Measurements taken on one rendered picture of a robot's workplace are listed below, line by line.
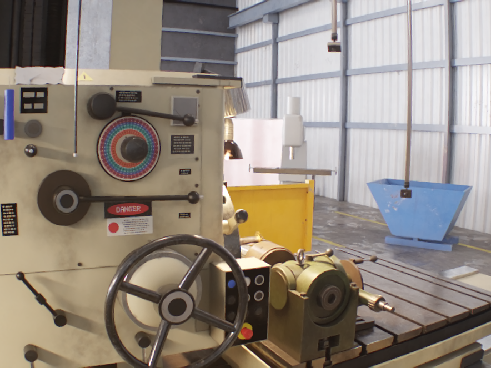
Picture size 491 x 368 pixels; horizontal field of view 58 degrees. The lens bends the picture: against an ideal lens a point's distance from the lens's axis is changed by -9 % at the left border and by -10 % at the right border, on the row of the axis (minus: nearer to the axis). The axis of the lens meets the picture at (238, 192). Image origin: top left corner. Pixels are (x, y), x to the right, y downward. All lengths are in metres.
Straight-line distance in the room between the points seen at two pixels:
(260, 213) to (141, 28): 2.64
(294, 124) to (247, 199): 3.38
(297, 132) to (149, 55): 5.58
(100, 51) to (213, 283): 1.04
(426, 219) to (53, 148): 6.63
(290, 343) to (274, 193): 2.85
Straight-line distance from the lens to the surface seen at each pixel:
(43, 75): 1.30
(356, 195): 11.87
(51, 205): 1.27
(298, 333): 1.57
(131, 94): 1.31
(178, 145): 1.35
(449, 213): 7.38
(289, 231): 4.50
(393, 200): 7.56
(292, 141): 7.45
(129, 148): 1.21
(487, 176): 9.29
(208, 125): 1.39
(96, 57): 1.97
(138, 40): 2.03
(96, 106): 1.23
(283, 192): 4.40
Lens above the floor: 1.74
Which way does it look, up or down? 8 degrees down
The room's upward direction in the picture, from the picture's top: 1 degrees clockwise
